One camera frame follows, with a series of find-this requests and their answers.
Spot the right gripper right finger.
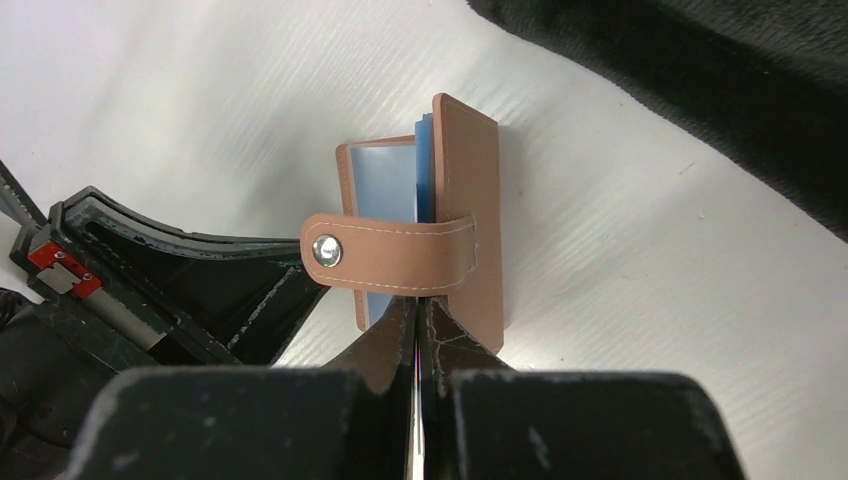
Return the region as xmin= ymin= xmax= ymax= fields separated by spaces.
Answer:
xmin=420 ymin=299 xmax=745 ymax=479

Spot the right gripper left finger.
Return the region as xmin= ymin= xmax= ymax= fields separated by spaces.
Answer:
xmin=64 ymin=298 xmax=418 ymax=479

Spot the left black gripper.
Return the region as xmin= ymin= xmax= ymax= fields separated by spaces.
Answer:
xmin=1 ymin=169 xmax=327 ymax=479

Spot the white credit card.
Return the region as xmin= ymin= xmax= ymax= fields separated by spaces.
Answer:
xmin=408 ymin=300 xmax=425 ymax=480

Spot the tan leather card holder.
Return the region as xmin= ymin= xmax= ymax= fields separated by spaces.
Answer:
xmin=300 ymin=93 xmax=504 ymax=352

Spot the black floral plush blanket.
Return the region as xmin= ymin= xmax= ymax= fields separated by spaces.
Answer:
xmin=471 ymin=1 xmax=847 ymax=238

